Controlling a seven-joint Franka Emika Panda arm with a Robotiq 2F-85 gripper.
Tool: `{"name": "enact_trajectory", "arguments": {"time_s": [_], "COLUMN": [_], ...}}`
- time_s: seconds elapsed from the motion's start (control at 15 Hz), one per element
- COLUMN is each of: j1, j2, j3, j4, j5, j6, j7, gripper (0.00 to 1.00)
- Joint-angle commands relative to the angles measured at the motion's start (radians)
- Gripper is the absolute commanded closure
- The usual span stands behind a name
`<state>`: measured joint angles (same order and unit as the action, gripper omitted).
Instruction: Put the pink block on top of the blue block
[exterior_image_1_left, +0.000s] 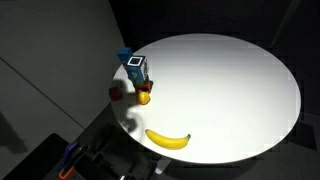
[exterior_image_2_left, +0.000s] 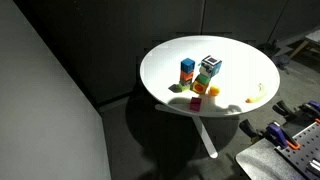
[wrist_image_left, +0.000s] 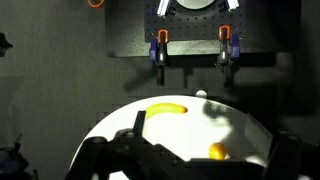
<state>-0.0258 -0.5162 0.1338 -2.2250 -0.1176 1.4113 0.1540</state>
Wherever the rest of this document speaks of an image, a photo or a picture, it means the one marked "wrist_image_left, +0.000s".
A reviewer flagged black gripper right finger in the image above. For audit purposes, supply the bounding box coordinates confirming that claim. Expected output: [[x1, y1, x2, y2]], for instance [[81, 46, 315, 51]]
[[261, 134, 320, 180]]

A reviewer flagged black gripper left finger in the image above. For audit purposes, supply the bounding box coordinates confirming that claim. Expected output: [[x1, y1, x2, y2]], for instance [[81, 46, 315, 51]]
[[65, 111, 187, 180]]

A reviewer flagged yellow banana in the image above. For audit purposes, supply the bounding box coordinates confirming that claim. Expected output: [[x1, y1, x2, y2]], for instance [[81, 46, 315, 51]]
[[146, 103, 188, 119]]

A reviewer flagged white round table plate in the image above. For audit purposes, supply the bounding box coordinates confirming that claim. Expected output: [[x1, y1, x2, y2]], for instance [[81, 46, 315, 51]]
[[69, 95, 272, 180]]

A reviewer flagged small orange ball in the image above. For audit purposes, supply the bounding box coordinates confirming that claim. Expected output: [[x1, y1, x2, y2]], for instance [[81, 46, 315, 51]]
[[208, 143, 227, 160]]

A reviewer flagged left blue orange clamp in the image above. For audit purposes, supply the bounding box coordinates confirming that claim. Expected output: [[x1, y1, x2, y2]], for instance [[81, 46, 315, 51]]
[[149, 29, 169, 86]]

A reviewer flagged blue orange clamp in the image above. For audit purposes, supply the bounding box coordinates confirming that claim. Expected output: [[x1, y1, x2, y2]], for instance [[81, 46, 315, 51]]
[[218, 25, 240, 87], [149, 29, 169, 86]]

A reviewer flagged right blue orange clamp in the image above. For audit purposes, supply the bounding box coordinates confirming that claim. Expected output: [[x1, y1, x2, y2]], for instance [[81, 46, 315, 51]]
[[218, 25, 240, 87]]

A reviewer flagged black perforated mounting board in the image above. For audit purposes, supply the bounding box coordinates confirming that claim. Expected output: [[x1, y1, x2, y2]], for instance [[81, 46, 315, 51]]
[[143, 0, 246, 42]]

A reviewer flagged orange ring object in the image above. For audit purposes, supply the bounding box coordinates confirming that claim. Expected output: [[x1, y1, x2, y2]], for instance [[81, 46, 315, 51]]
[[88, 0, 105, 8]]

